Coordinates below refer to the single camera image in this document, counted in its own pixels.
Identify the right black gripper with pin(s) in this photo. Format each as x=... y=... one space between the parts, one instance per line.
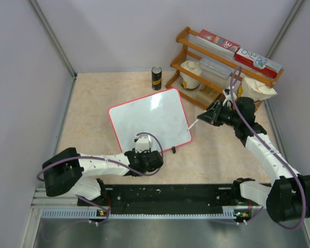
x=212 y=115

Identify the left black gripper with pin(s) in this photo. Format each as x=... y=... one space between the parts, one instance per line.
x=144 y=152

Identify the pink framed whiteboard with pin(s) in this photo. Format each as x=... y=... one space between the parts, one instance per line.
x=161 y=114

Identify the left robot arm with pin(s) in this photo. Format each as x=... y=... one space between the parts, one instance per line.
x=80 y=174

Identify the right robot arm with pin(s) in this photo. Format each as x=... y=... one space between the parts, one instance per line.
x=288 y=196

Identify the brown cardboard packet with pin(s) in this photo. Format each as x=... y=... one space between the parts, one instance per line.
x=207 y=95

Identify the wooden two tier rack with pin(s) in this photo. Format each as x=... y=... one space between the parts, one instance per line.
x=189 y=77

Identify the clear plastic box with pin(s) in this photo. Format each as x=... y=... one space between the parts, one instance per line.
x=214 y=67

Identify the cream cloth bag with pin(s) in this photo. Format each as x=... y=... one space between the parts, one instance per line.
x=255 y=89

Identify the black drink can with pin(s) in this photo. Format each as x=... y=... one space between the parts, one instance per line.
x=156 y=74

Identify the red white foil box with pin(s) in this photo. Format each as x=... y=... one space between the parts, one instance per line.
x=258 y=63

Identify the red box with 3D print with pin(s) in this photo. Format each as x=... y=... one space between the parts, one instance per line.
x=217 y=44

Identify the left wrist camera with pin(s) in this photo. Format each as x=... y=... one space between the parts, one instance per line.
x=143 y=143

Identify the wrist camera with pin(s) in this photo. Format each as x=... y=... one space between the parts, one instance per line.
x=230 y=97
x=143 y=143

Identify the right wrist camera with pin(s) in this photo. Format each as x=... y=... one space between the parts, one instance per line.
x=230 y=97

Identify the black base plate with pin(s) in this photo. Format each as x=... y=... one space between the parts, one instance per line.
x=169 y=198

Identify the grey cable duct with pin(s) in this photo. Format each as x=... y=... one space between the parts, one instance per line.
x=225 y=213

